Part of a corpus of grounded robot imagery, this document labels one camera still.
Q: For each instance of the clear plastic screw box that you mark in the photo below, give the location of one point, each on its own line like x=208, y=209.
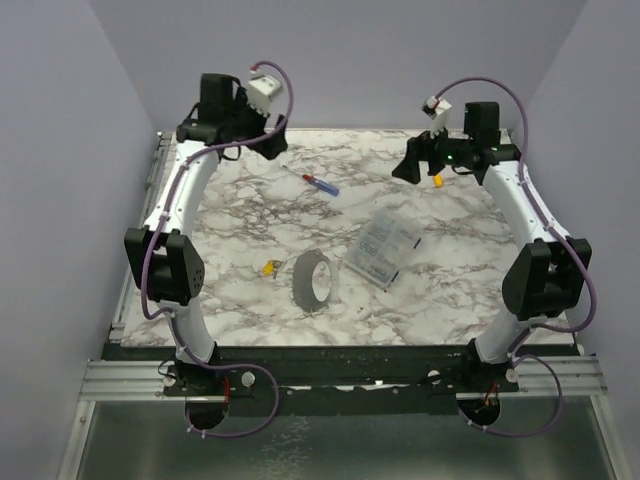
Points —
x=383, y=247

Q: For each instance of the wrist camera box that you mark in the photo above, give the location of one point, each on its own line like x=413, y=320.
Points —
x=438, y=110
x=261, y=91

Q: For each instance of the aluminium rail left side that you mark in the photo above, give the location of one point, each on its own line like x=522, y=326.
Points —
x=136, y=239

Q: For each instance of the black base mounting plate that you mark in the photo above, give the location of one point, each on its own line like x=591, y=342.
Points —
x=333, y=381

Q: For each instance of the blue handled screwdriver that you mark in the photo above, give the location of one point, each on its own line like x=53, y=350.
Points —
x=315, y=182

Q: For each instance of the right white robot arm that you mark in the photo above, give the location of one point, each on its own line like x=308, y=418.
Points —
x=547, y=276

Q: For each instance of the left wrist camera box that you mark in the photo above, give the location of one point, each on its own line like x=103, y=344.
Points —
x=261, y=91

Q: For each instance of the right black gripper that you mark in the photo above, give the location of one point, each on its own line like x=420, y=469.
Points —
x=430, y=153

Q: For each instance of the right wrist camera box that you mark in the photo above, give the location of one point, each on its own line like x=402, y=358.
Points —
x=438, y=110

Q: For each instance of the yellow plastic key tag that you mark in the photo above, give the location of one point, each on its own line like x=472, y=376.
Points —
x=271, y=268

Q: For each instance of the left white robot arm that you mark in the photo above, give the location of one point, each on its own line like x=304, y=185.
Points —
x=166, y=266

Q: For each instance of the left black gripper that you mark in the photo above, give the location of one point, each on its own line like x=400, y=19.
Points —
x=271, y=146

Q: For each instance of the yellow handled screwdriver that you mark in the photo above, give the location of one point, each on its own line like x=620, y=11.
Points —
x=438, y=180

